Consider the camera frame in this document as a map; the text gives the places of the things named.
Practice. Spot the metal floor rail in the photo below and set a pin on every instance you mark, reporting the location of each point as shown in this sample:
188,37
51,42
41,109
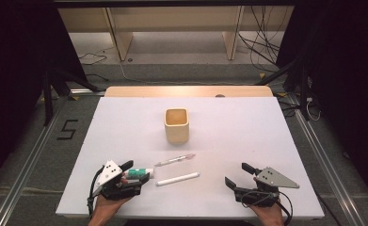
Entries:
326,163
24,175

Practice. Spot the cream square cup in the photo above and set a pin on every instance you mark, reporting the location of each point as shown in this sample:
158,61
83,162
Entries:
176,133

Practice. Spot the person's right hand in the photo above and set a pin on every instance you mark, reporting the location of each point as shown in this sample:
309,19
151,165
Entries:
271,216

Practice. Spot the black metal stand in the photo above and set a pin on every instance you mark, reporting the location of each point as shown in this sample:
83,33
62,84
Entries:
48,100
303,94

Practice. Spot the dark curtain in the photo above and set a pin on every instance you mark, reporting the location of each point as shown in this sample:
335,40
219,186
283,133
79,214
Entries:
344,78
15,78

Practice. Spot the white marker pen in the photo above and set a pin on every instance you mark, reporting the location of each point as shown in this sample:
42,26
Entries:
178,179

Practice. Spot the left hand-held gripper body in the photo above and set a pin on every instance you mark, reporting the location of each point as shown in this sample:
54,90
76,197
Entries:
109,172

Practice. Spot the light wooden desk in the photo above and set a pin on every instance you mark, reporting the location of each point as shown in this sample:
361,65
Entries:
119,37

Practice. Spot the green white glue stick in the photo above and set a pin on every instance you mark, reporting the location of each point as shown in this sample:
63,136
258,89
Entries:
139,172

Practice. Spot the clear pen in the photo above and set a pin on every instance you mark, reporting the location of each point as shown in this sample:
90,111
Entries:
175,160

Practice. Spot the person's left hand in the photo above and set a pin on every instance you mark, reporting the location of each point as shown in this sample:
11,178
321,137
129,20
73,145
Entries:
108,207

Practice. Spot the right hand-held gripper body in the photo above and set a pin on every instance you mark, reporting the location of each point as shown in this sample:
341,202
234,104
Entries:
274,178

